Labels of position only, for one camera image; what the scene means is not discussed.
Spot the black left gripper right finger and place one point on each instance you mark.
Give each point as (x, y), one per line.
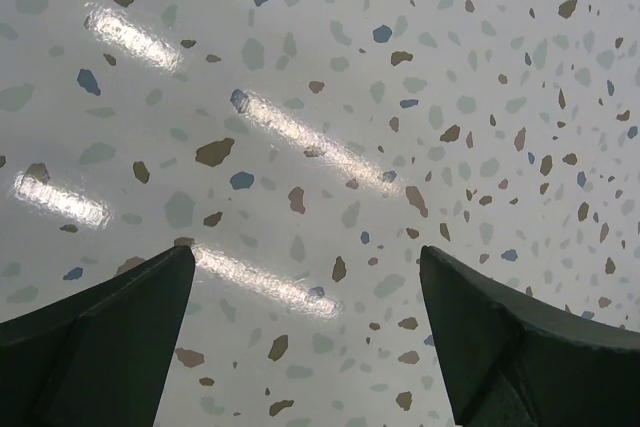
(508, 359)

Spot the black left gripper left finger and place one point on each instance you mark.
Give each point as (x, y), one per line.
(101, 356)

